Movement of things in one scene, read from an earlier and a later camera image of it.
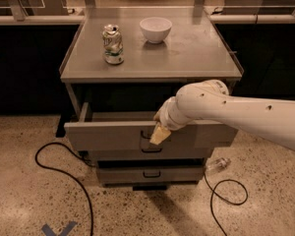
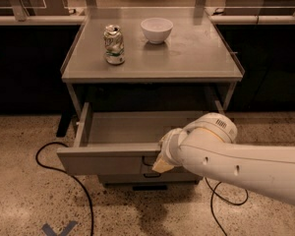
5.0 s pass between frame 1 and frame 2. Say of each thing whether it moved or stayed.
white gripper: moved
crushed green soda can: stayed
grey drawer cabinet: stayed
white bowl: stayed
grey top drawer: moved
